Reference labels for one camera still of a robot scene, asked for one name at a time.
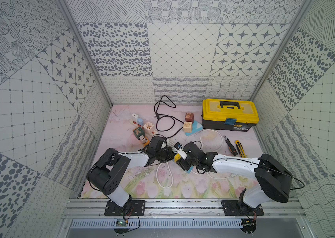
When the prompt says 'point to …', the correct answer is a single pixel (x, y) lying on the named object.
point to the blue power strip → (190, 170)
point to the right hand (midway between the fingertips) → (182, 158)
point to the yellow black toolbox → (228, 114)
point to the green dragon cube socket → (138, 132)
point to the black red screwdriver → (233, 151)
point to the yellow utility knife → (240, 149)
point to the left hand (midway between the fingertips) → (178, 155)
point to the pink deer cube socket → (148, 127)
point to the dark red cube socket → (189, 117)
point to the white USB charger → (135, 116)
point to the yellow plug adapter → (177, 157)
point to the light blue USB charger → (139, 121)
